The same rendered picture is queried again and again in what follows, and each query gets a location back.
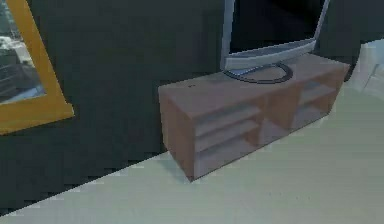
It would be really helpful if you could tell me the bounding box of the brown television stand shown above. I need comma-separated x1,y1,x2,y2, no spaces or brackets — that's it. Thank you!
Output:
157,52,351,183

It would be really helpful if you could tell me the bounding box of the grey flat television set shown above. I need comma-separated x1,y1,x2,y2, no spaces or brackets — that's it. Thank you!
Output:
219,0,332,85

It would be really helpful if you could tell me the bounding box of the yellow framed window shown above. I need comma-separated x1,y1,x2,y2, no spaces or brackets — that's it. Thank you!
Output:
0,0,75,136

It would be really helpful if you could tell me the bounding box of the white armchair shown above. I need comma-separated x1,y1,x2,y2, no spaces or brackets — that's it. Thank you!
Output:
346,39,384,101

